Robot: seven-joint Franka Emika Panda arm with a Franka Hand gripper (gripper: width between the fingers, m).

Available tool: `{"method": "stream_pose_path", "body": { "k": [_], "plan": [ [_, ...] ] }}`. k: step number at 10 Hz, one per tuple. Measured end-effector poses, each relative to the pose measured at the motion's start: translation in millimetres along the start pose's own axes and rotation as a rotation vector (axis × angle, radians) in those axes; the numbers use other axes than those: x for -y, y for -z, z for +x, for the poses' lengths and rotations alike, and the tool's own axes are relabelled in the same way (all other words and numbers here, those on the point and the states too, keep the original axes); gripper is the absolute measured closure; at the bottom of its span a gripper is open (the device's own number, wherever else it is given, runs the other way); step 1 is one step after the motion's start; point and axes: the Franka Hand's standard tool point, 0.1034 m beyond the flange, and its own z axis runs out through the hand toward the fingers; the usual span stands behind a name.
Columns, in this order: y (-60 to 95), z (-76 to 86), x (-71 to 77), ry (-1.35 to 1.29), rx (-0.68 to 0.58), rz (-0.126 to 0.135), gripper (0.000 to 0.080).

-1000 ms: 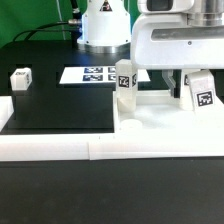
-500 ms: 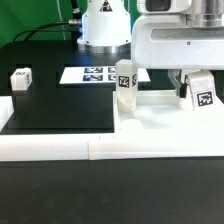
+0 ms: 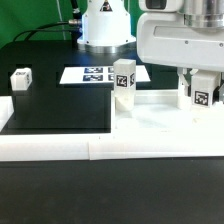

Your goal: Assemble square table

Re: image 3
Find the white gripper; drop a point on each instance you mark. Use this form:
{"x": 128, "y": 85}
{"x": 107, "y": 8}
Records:
{"x": 162, "y": 38}

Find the white base AprilTag sheet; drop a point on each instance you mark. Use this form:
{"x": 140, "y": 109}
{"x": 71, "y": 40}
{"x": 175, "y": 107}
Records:
{"x": 81, "y": 75}

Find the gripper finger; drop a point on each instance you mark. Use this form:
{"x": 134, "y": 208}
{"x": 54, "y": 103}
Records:
{"x": 221, "y": 89}

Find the white U-shaped obstacle fence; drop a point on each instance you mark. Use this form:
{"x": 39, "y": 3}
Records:
{"x": 110, "y": 145}

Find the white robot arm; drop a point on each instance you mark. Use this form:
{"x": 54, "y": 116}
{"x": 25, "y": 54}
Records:
{"x": 106, "y": 25}

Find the white square tabletop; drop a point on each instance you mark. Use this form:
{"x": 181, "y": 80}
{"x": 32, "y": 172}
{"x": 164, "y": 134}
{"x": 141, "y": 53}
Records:
{"x": 158, "y": 110}

